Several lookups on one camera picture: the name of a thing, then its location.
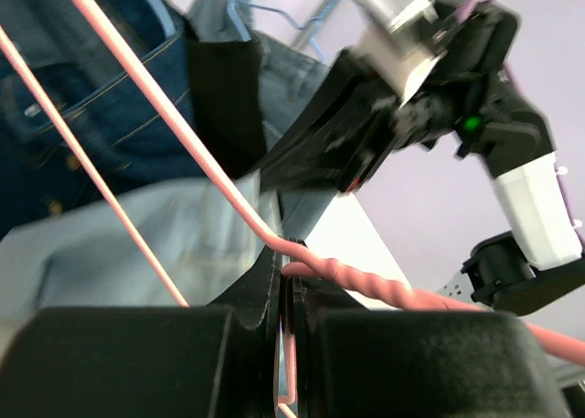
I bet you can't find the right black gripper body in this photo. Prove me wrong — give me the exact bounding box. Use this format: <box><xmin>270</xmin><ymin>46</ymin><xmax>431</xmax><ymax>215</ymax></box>
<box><xmin>325</xmin><ymin>48</ymin><xmax>457</xmax><ymax>193</ymax></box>

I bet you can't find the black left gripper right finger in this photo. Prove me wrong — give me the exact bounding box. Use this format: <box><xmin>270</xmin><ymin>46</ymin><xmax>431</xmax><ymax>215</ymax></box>
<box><xmin>285</xmin><ymin>239</ymin><xmax>572</xmax><ymax>418</ymax></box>

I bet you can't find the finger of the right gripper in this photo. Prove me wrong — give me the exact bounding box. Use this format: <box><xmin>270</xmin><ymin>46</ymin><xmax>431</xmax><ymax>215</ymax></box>
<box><xmin>255</xmin><ymin>65</ymin><xmax>399</xmax><ymax>195</ymax></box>

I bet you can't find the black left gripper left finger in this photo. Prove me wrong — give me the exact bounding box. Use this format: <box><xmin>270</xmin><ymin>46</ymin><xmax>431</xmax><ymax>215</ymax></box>
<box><xmin>1</xmin><ymin>249</ymin><xmax>282</xmax><ymax>417</ymax></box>

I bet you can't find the light blue denim skirt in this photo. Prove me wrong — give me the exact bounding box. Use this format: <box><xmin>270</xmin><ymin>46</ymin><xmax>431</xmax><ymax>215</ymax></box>
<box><xmin>0</xmin><ymin>173</ymin><xmax>284</xmax><ymax>346</ymax></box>

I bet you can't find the pink wire hanger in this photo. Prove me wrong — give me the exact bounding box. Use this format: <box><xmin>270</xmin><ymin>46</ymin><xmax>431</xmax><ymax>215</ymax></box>
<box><xmin>0</xmin><ymin>0</ymin><xmax>585</xmax><ymax>418</ymax></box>

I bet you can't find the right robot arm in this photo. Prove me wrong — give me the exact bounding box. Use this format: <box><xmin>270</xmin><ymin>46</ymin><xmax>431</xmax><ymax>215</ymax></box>
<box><xmin>259</xmin><ymin>0</ymin><xmax>584</xmax><ymax>417</ymax></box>

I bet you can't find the blue hanger of pale denim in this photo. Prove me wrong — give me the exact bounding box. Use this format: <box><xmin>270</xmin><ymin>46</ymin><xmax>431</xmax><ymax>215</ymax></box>
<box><xmin>194</xmin><ymin>0</ymin><xmax>367</xmax><ymax>65</ymax></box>

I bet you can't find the dark blue denim skirt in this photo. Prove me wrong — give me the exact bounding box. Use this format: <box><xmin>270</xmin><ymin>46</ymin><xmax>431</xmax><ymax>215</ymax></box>
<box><xmin>1</xmin><ymin>0</ymin><xmax>202</xmax><ymax>232</ymax></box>

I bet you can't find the pale blue denim garment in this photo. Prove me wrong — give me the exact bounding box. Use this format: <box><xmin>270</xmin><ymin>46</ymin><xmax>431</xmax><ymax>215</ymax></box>
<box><xmin>186</xmin><ymin>12</ymin><xmax>328</xmax><ymax>154</ymax></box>

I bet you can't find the black garment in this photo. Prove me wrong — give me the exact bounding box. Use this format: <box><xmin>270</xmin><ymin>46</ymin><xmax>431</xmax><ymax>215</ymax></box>
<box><xmin>186</xmin><ymin>28</ymin><xmax>267</xmax><ymax>179</ymax></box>

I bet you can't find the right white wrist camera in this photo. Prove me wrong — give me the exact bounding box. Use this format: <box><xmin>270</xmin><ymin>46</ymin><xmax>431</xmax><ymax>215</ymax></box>
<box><xmin>354</xmin><ymin>0</ymin><xmax>439</xmax><ymax>105</ymax></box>

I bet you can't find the aluminium hanging rail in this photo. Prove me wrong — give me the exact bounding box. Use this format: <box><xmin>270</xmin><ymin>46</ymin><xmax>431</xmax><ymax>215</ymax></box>
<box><xmin>296</xmin><ymin>0</ymin><xmax>437</xmax><ymax>58</ymax></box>

